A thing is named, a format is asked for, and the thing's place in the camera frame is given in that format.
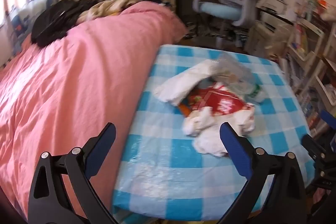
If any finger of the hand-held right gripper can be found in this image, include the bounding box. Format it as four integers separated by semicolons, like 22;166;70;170
320;109;336;135
301;134;336;188

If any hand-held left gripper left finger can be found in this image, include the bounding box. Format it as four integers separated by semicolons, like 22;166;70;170
28;122;118;224

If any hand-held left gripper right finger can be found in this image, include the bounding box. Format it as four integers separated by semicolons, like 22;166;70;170
218;122;307;224

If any white paper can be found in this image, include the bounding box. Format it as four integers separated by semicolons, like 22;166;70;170
182;106;256;157

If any red snack packet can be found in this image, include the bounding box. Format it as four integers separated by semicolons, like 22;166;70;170
178;85;254;118

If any clear plastic bottle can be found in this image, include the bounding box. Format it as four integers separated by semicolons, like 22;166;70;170
210;53;266;104

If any white book rack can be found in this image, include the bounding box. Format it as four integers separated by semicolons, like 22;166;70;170
278;17;324;98
297;38;336;135

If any blue checked tablecloth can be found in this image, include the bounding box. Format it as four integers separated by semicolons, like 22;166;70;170
112;44;313;222

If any pink blanket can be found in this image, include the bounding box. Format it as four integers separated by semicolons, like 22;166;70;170
0;1;188;222

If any clear plastic bag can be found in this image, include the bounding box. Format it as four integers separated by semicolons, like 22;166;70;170
247;22;289;56

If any white printer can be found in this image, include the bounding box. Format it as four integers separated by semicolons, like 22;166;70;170
259;0;289;30

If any black clothing pile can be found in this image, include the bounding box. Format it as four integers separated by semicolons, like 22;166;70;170
31;0;103;47

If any cream printed cloth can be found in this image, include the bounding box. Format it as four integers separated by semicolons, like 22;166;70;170
79;0;132;23

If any whale print curtain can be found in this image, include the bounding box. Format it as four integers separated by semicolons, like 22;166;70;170
0;0;59;39

